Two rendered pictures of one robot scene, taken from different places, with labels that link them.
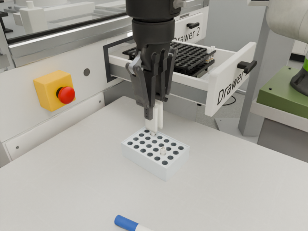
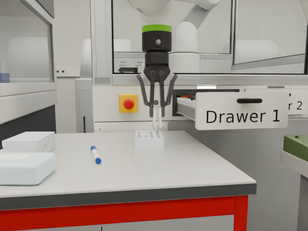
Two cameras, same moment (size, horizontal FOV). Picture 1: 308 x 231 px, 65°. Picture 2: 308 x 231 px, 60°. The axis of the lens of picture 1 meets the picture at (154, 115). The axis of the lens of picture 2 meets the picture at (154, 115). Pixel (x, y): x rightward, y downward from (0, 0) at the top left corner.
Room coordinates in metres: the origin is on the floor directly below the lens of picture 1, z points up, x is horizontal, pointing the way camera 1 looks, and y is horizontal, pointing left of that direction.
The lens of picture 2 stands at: (-0.15, -0.61, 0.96)
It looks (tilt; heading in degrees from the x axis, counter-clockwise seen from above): 7 degrees down; 47
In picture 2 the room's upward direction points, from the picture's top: straight up
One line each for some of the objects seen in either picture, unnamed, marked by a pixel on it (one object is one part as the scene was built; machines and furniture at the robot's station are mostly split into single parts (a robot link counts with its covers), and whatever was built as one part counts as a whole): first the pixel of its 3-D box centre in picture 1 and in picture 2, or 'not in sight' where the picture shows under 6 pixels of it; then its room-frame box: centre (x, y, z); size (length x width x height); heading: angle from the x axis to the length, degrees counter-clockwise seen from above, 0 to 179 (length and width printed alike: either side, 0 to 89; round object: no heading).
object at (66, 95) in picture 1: (65, 94); (128, 104); (0.48, 0.20, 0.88); 0.04 x 0.03 x 0.04; 145
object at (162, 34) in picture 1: (153, 43); (156, 67); (0.44, 0.00, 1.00); 0.08 x 0.07 x 0.09; 141
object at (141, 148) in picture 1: (155, 151); (148, 140); (0.40, 0.00, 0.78); 0.12 x 0.08 x 0.04; 51
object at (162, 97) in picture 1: (158, 75); (161, 89); (0.45, -0.01, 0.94); 0.04 x 0.01 x 0.11; 51
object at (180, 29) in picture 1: (185, 32); (276, 101); (1.04, -0.13, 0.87); 0.29 x 0.02 x 0.11; 145
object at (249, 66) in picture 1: (245, 65); (247, 100); (0.58, -0.23, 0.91); 0.07 x 0.04 x 0.01; 145
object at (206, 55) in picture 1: (200, 58); not in sight; (0.65, -0.13, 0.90); 0.18 x 0.02 x 0.01; 145
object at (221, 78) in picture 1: (233, 74); (242, 110); (0.60, -0.21, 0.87); 0.29 x 0.02 x 0.11; 145
